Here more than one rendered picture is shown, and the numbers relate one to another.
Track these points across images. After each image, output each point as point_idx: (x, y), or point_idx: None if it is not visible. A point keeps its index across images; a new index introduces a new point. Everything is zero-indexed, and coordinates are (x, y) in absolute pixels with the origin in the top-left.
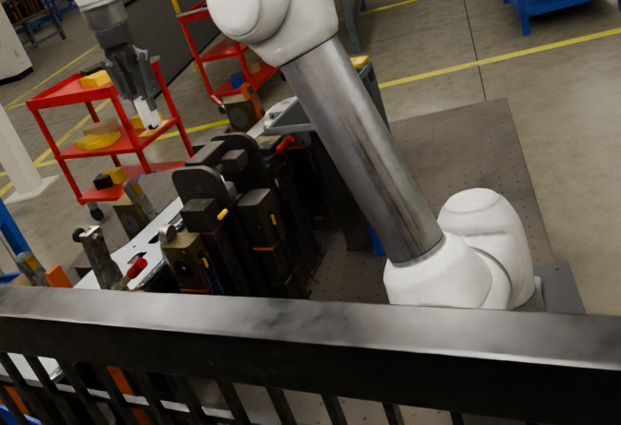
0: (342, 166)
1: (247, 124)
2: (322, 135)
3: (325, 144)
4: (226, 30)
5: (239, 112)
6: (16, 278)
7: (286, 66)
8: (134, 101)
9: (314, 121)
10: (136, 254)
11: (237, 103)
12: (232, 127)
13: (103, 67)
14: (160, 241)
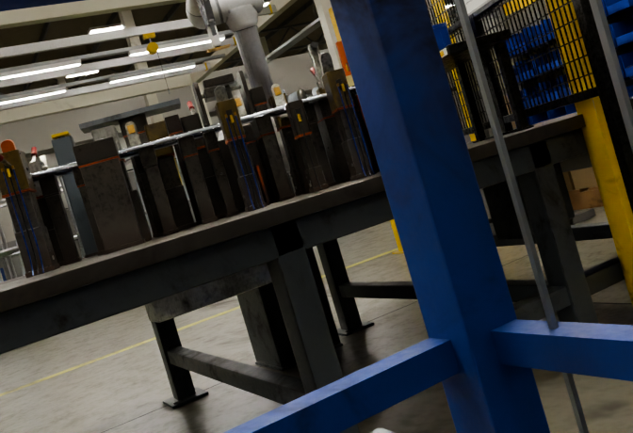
0: (267, 66)
1: (31, 179)
2: (264, 53)
3: (264, 56)
4: (263, 2)
5: (25, 163)
6: (335, 70)
7: (255, 25)
8: (215, 25)
9: (262, 47)
10: (279, 109)
11: (23, 153)
12: (27, 180)
13: None
14: (282, 90)
